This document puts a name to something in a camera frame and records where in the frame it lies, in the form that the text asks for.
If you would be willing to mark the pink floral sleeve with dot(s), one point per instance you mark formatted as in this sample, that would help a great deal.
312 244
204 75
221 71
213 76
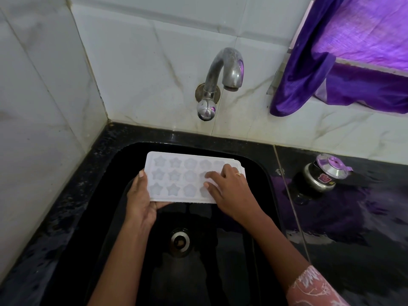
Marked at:
314 291

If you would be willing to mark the small steel pot with lid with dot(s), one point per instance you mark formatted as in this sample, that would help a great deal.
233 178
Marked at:
323 178

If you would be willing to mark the steel sink drain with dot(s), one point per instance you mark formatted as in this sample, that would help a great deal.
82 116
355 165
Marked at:
180 240

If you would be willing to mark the person's left forearm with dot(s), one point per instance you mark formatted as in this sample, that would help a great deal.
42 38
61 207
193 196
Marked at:
118 270

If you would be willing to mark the person's right hand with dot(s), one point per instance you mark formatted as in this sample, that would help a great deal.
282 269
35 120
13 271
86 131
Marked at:
236 194

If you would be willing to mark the black sink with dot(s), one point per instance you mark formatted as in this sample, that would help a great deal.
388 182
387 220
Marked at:
207 277

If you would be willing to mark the person's right forearm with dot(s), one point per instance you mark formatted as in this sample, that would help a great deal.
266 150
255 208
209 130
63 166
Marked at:
277 248

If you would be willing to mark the person's left hand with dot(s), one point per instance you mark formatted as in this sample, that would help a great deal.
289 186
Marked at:
140 207

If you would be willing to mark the chrome wall tap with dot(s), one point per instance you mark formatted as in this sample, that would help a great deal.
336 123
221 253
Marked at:
226 70

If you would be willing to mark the purple curtain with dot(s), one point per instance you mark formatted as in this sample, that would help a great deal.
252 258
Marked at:
366 28

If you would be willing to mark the white ice tray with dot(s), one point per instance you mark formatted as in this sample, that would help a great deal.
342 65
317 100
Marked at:
178 178

